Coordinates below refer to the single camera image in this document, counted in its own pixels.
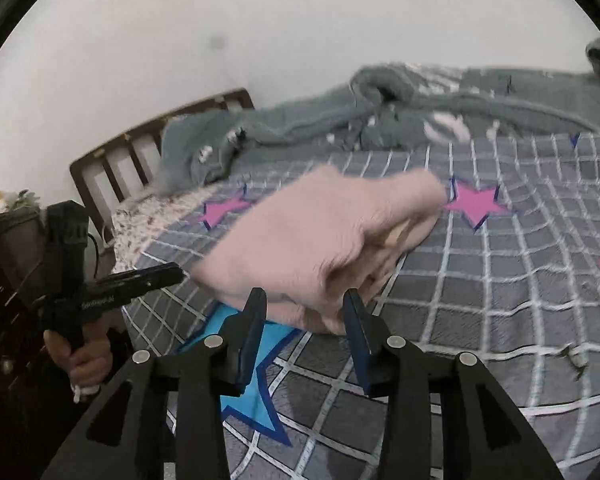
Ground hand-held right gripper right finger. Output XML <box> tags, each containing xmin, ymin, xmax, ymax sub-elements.
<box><xmin>342</xmin><ymin>290</ymin><xmax>563</xmax><ymax>480</ymax></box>

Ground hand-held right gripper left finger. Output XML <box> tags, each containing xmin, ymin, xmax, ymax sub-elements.
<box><xmin>40</xmin><ymin>287</ymin><xmax>268</xmax><ymax>480</ymax></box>

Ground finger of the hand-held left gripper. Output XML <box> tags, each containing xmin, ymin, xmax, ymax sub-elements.
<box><xmin>112</xmin><ymin>262</ymin><xmax>186</xmax><ymax>295</ymax></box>

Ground pink knit garment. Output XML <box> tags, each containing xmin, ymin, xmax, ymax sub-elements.
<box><xmin>190</xmin><ymin>164</ymin><xmax>451</xmax><ymax>336</ymax></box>

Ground person's left hand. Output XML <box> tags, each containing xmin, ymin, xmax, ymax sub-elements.
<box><xmin>44</xmin><ymin>327</ymin><xmax>115</xmax><ymax>387</ymax></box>

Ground floral bedsheet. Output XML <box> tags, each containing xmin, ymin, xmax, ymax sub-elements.
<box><xmin>111</xmin><ymin>182</ymin><xmax>221</xmax><ymax>273</ymax></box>

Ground dark wooden nightstand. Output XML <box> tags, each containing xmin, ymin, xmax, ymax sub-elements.
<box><xmin>0</xmin><ymin>207</ymin><xmax>131</xmax><ymax>480</ymax></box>

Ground dark wooden headboard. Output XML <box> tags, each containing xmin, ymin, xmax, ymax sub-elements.
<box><xmin>70</xmin><ymin>88</ymin><xmax>256</xmax><ymax>246</ymax></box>

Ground white artificial flowers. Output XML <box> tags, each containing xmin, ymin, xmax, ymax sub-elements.
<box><xmin>0</xmin><ymin>187</ymin><xmax>42</xmax><ymax>218</ymax></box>

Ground grey checked star bedsheet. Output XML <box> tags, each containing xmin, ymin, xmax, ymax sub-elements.
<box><xmin>122</xmin><ymin>132</ymin><xmax>600</xmax><ymax>480</ymax></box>

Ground grey-green quilt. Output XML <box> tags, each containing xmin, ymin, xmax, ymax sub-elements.
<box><xmin>152</xmin><ymin>62</ymin><xmax>600</xmax><ymax>198</ymax></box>

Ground black cable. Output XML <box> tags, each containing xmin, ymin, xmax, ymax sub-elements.
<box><xmin>87</xmin><ymin>230</ymin><xmax>115</xmax><ymax>276</ymax></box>

